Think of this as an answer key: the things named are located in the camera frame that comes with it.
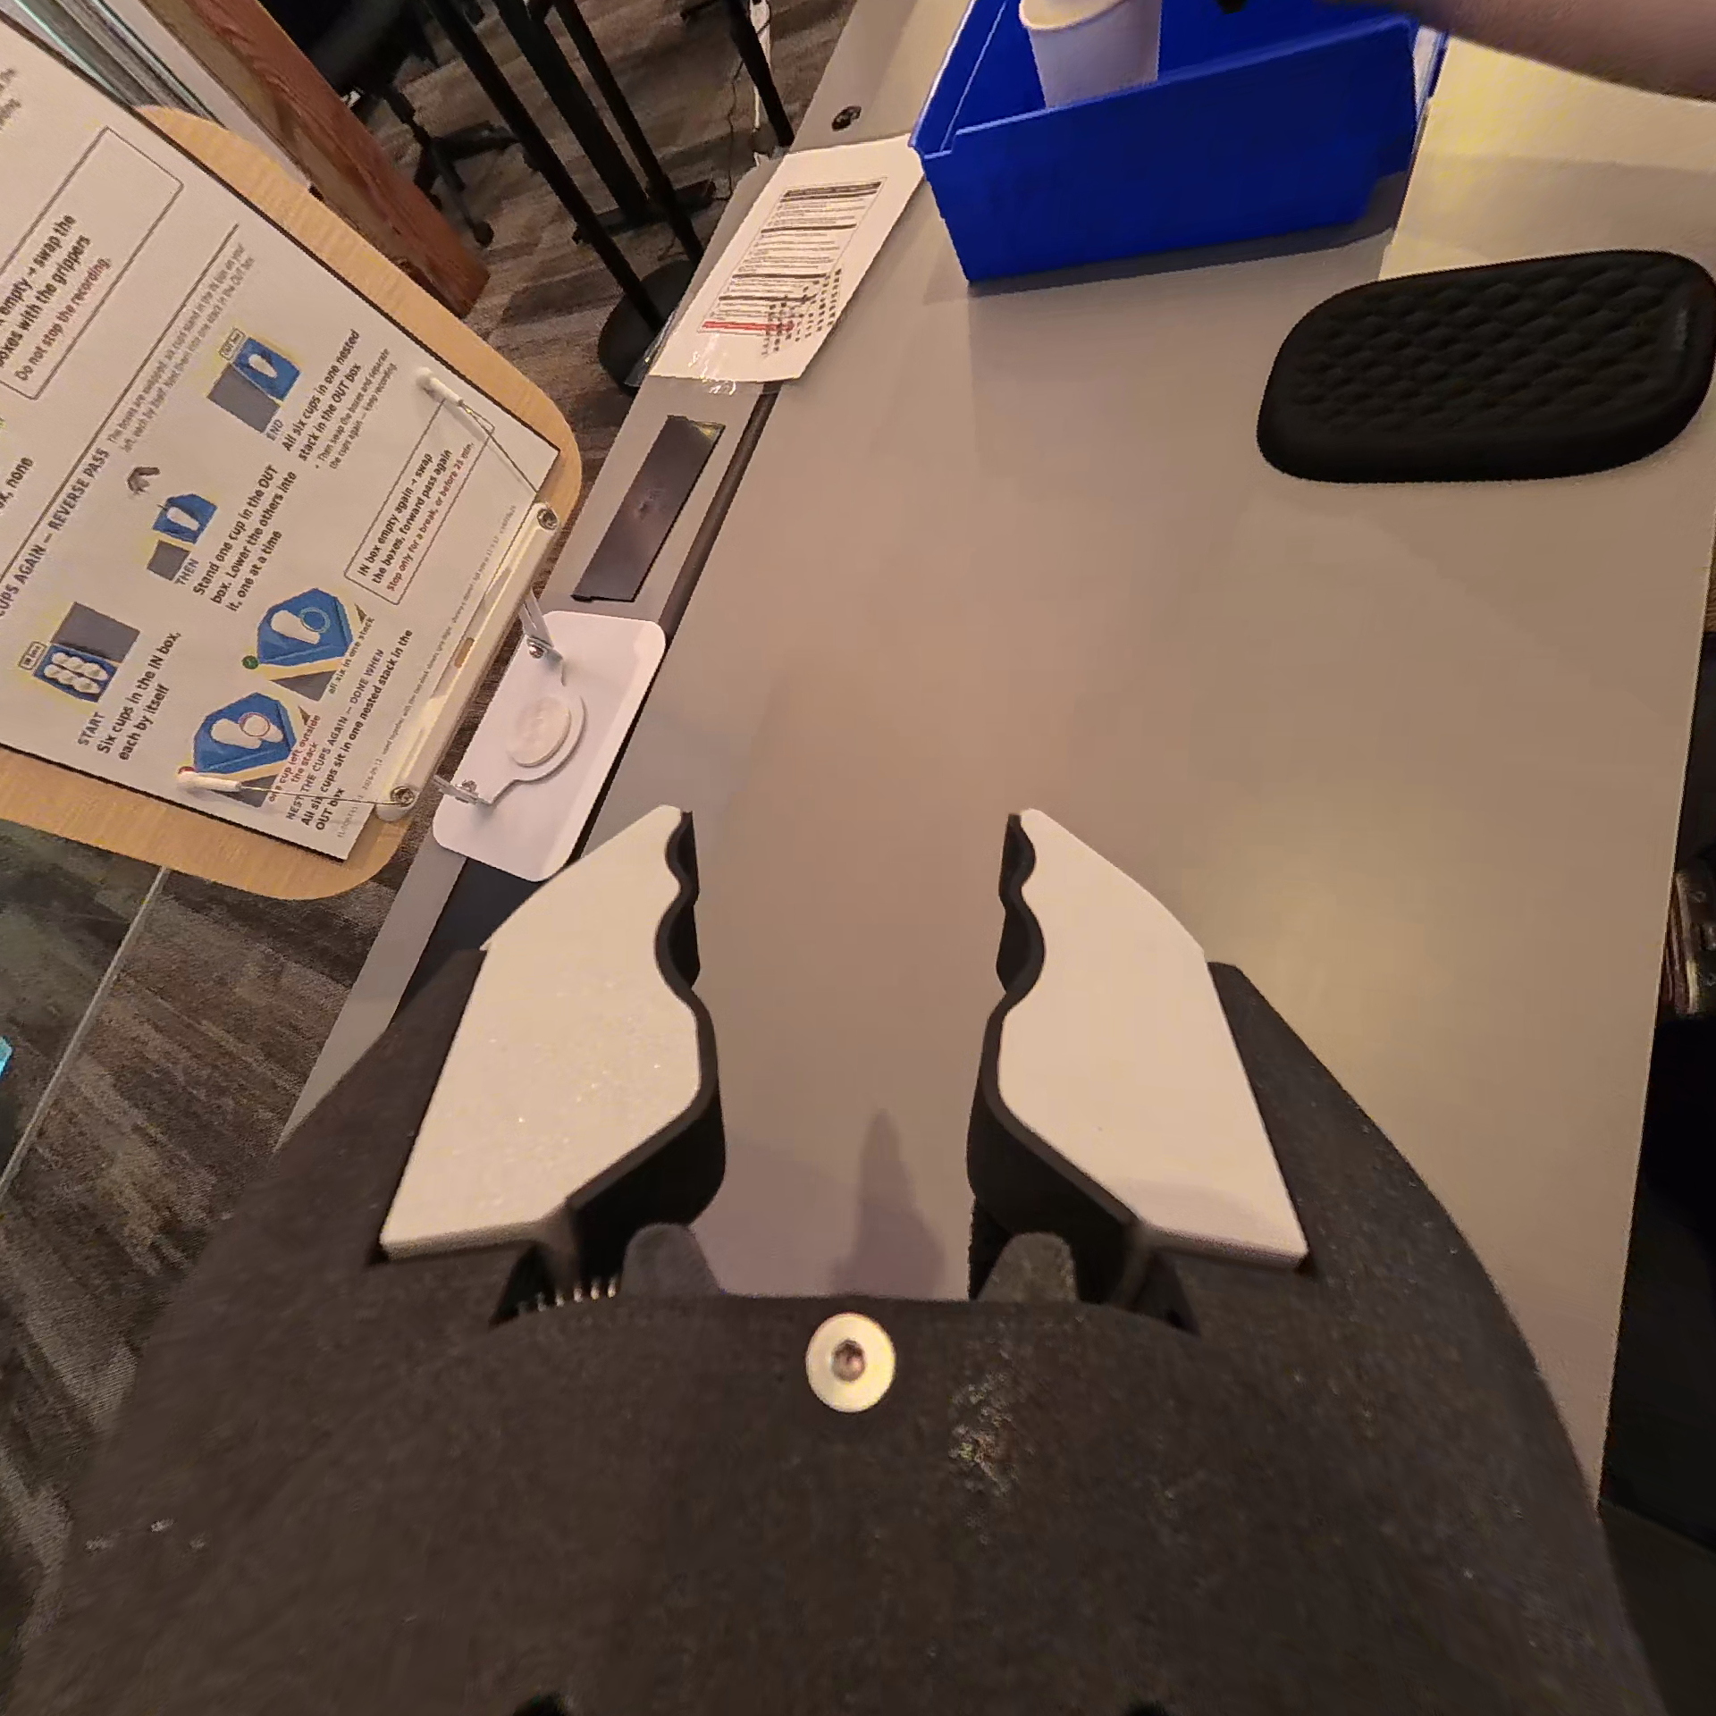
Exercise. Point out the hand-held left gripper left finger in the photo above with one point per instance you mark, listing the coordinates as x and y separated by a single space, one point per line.
563 1074

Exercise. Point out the instruction board on wood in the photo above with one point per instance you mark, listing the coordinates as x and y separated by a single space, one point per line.
134 829

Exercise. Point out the instruction sheet on stand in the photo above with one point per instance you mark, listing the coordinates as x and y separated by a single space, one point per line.
469 664

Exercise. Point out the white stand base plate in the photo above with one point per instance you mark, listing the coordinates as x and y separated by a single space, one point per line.
617 657

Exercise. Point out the black round stand base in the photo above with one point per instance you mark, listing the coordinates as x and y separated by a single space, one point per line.
637 336

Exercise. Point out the black flat plate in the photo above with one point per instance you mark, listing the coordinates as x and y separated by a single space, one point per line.
651 511

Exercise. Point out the printed document sheet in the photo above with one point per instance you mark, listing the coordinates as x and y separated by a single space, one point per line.
200 470

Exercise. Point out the blue plastic bin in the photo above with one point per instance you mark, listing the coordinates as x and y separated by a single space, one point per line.
1139 175

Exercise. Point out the black quilted mouse pad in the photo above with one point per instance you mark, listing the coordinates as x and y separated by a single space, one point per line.
1475 362

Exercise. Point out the white paper cup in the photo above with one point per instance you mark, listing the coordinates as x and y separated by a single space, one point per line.
1092 55

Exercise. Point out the brown wooden cabinet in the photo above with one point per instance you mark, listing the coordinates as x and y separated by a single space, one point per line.
334 135

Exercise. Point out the black office chair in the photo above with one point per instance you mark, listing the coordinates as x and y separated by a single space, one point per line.
442 148

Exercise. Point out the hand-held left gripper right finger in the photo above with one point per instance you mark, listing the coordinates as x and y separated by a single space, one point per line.
1139 1074

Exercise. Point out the laminated instruction sheet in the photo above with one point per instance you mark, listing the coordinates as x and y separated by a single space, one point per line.
790 255

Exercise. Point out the black metal stand frame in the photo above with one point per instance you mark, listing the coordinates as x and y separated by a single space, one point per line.
629 135

